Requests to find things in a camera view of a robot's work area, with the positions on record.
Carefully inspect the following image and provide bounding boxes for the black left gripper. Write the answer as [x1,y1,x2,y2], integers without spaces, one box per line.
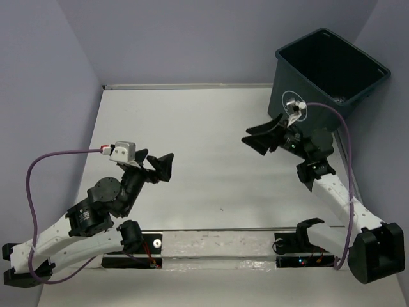
[121,148,176,217]

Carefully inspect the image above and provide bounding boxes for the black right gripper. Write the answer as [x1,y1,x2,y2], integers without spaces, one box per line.
[242,112,312,161]

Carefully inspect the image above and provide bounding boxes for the large clear unlabeled bottle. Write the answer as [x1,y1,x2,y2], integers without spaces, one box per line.
[333,96,348,104]

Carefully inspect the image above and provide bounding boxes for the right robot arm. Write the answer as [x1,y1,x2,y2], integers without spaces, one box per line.
[242,115,405,284]

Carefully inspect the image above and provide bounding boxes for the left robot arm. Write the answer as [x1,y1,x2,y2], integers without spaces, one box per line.
[2,141,174,288]

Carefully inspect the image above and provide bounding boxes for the dark green plastic bin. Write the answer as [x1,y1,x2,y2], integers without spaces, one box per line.
[267,28,391,135]

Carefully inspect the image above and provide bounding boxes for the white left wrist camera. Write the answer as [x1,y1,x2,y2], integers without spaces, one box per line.
[100,141,136,165]

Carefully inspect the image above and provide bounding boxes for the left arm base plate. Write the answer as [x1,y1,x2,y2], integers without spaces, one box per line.
[101,232,163,269]

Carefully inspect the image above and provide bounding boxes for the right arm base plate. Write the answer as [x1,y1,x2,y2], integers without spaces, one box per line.
[272,232,334,269]

